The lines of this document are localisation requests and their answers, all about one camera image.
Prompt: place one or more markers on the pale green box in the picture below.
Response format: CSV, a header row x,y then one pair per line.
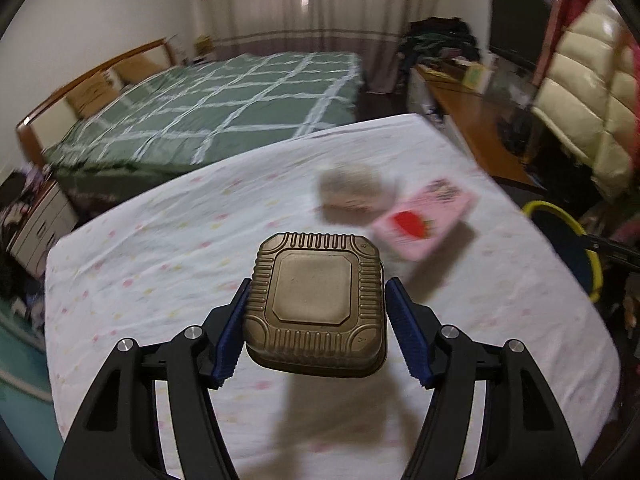
x,y
475,77

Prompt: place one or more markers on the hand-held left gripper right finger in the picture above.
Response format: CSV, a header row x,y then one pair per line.
x,y
409,340

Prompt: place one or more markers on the dark clothes pile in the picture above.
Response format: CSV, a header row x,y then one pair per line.
x,y
440,40

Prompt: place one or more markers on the brown square plastic tray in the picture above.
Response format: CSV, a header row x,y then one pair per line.
x,y
312,305

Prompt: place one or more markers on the wooden desk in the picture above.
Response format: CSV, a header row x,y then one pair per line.
x,y
475,125

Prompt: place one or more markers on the small woven basket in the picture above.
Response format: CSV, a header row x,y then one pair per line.
x,y
204,46

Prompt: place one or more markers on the white nightstand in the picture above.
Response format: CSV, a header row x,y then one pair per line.
x,y
42,232

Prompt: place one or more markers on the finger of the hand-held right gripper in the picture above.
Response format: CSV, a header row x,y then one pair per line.
x,y
612,247

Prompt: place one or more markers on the cream puffer jacket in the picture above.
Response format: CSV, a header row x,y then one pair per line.
x,y
595,85

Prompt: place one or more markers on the tan pillow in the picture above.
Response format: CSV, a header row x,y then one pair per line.
x,y
135,69
90,94

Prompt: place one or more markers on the yellow rimmed trash bin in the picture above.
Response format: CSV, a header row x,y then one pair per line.
x,y
575,250

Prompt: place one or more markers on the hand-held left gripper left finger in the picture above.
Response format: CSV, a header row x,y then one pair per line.
x,y
229,342

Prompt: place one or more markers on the pink beige curtain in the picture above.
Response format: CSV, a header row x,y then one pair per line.
x,y
350,5

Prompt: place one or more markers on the black television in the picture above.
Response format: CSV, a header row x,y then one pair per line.
x,y
517,22

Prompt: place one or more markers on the dark clutter on nightstand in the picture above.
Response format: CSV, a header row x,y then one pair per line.
x,y
15,205

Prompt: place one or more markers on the bed with green quilt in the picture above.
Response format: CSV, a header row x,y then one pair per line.
x,y
210,105

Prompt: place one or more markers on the wooden bed headboard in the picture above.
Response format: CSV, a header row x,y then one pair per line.
x,y
30,135

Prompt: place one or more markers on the pink strawberry box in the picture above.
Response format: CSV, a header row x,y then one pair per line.
x,y
425,217

